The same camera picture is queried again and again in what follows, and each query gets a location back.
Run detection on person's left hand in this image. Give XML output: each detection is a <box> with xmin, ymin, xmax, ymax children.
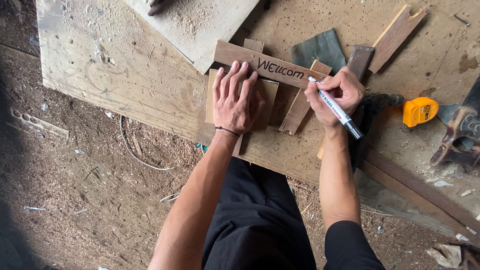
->
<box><xmin>212</xmin><ymin>61</ymin><xmax>266</xmax><ymax>136</ymax></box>

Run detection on person's right hand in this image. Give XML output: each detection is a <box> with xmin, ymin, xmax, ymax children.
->
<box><xmin>304</xmin><ymin>67</ymin><xmax>367</xmax><ymax>130</ymax></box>

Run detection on white board marker pen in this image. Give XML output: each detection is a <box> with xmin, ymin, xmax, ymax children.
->
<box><xmin>308</xmin><ymin>76</ymin><xmax>365</xmax><ymax>140</ymax></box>

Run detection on lettered wooden sign plank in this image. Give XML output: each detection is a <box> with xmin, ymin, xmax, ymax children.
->
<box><xmin>213</xmin><ymin>40</ymin><xmax>328</xmax><ymax>90</ymax></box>

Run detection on black wrist band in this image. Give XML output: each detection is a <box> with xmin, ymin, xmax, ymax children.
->
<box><xmin>214</xmin><ymin>126</ymin><xmax>241</xmax><ymax>138</ymax></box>

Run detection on thin square plywood piece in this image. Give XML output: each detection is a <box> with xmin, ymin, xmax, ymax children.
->
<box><xmin>205</xmin><ymin>69</ymin><xmax>280</xmax><ymax>133</ymax></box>

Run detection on dark wooden block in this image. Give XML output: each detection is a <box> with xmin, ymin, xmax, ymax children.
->
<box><xmin>346</xmin><ymin>44</ymin><xmax>375</xmax><ymax>82</ymax></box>

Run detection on short wooden slat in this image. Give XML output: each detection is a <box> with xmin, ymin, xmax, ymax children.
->
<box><xmin>279</xmin><ymin>59</ymin><xmax>333</xmax><ymax>136</ymax></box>

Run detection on dark green sheet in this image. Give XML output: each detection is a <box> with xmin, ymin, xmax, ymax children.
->
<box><xmin>289</xmin><ymin>28</ymin><xmax>348</xmax><ymax>76</ymax></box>

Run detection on yellow tape measure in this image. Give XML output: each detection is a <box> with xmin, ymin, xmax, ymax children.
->
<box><xmin>403</xmin><ymin>97</ymin><xmax>440</xmax><ymax>128</ymax></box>

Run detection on brown wooden plank offcut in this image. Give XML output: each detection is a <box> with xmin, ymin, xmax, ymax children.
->
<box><xmin>368</xmin><ymin>4</ymin><xmax>428</xmax><ymax>74</ymax></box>

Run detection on grey plywood board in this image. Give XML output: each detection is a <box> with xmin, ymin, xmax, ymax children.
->
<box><xmin>123</xmin><ymin>0</ymin><xmax>260</xmax><ymax>75</ymax></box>

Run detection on small wooden stick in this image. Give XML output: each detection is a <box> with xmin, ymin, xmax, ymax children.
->
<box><xmin>131</xmin><ymin>134</ymin><xmax>143</xmax><ymax>157</ymax></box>

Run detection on person's black trousers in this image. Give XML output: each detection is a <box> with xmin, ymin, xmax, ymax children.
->
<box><xmin>202</xmin><ymin>156</ymin><xmax>318</xmax><ymax>270</ymax></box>

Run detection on rusty metal vise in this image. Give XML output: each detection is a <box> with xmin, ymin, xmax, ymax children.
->
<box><xmin>430</xmin><ymin>75</ymin><xmax>480</xmax><ymax>168</ymax></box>

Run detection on long dark wooden batten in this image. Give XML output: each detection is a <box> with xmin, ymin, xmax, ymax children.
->
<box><xmin>359</xmin><ymin>145</ymin><xmax>480</xmax><ymax>241</ymax></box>

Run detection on dark brown tool part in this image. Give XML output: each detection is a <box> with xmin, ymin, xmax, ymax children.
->
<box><xmin>147</xmin><ymin>0</ymin><xmax>166</xmax><ymax>17</ymax></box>

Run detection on person's black sleeve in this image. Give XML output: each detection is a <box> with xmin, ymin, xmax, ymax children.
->
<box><xmin>324</xmin><ymin>220</ymin><xmax>387</xmax><ymax>270</ymax></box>

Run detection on crumpled paper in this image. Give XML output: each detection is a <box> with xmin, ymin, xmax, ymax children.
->
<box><xmin>426</xmin><ymin>243</ymin><xmax>463</xmax><ymax>269</ymax></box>

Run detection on wooden strip with holes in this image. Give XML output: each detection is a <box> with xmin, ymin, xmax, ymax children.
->
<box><xmin>10</xmin><ymin>107</ymin><xmax>70</xmax><ymax>140</ymax></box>

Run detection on white cable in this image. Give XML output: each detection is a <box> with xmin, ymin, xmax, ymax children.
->
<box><xmin>119</xmin><ymin>115</ymin><xmax>175</xmax><ymax>172</ymax></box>

